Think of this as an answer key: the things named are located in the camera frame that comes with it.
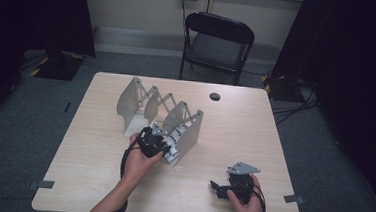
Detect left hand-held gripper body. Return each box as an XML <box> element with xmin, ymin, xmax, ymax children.
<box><xmin>136</xmin><ymin>121</ymin><xmax>169</xmax><ymax>160</ymax></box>

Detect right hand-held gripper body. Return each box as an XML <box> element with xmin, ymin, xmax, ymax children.
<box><xmin>224</xmin><ymin>160</ymin><xmax>262</xmax><ymax>205</ymax></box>

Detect white black patterned cloth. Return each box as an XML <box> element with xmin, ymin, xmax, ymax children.
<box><xmin>163</xmin><ymin>116</ymin><xmax>198</xmax><ymax>166</ymax></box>

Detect white expandable metal file rack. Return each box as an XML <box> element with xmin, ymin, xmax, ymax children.
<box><xmin>112</xmin><ymin>75</ymin><xmax>207</xmax><ymax>170</ymax></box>

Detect person's left hand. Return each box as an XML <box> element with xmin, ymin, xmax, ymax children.
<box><xmin>120</xmin><ymin>131</ymin><xmax>166</xmax><ymax>186</ymax></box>

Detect grey tape strip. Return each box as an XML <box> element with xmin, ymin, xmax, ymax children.
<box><xmin>282</xmin><ymin>194</ymin><xmax>306</xmax><ymax>205</ymax></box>
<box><xmin>28</xmin><ymin>178</ymin><xmax>55</xmax><ymax>192</ymax></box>

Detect black stand base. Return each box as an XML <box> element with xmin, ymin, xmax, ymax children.
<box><xmin>260</xmin><ymin>73</ymin><xmax>307</xmax><ymax>103</ymax></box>
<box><xmin>31</xmin><ymin>48</ymin><xmax>87</xmax><ymax>83</ymax></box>

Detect black folding chair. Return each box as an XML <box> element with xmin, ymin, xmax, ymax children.
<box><xmin>178</xmin><ymin>10</ymin><xmax>257</xmax><ymax>87</ymax></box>

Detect black curtain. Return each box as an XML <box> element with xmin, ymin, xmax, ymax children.
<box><xmin>261</xmin><ymin>0</ymin><xmax>376</xmax><ymax>212</ymax></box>
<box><xmin>0</xmin><ymin>0</ymin><xmax>100</xmax><ymax>137</ymax></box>

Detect right hand-held gripper black cable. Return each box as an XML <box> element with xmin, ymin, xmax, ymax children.
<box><xmin>250</xmin><ymin>184</ymin><xmax>270</xmax><ymax>212</ymax></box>

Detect hand-held gripper black cable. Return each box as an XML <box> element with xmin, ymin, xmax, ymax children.
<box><xmin>250</xmin><ymin>184</ymin><xmax>270</xmax><ymax>212</ymax></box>
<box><xmin>82</xmin><ymin>133</ymin><xmax>142</xmax><ymax>212</ymax></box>

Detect left hand-held gripper black cable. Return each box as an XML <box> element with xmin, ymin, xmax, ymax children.
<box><xmin>82</xmin><ymin>133</ymin><xmax>142</xmax><ymax>212</ymax></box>

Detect black floor cables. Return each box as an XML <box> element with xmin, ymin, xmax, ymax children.
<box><xmin>269</xmin><ymin>76</ymin><xmax>321</xmax><ymax>129</ymax></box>

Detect black wall socket cable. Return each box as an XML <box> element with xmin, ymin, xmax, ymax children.
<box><xmin>178</xmin><ymin>0</ymin><xmax>190</xmax><ymax>37</ymax></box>

